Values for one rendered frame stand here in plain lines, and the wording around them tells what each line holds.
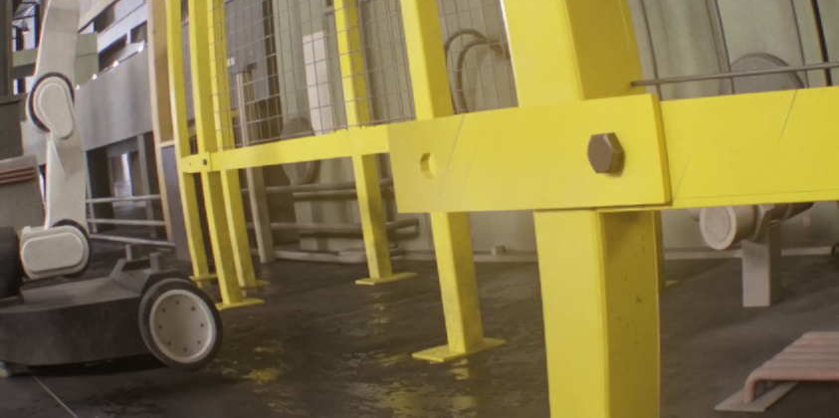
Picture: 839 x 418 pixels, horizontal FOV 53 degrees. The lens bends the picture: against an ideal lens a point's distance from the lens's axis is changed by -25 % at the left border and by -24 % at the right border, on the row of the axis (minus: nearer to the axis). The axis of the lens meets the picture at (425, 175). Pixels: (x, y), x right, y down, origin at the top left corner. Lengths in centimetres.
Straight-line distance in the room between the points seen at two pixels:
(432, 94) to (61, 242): 90
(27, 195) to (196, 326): 237
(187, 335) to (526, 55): 162
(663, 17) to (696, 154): 221
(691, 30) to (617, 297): 210
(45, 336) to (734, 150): 180
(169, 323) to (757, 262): 121
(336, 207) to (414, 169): 335
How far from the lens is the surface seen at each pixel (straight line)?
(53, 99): 220
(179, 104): 371
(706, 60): 258
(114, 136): 650
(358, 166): 312
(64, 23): 227
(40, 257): 219
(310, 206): 412
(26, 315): 210
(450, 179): 58
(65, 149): 222
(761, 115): 43
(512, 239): 322
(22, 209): 434
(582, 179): 51
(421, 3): 195
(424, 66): 193
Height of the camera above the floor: 44
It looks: 3 degrees down
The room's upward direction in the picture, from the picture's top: 8 degrees counter-clockwise
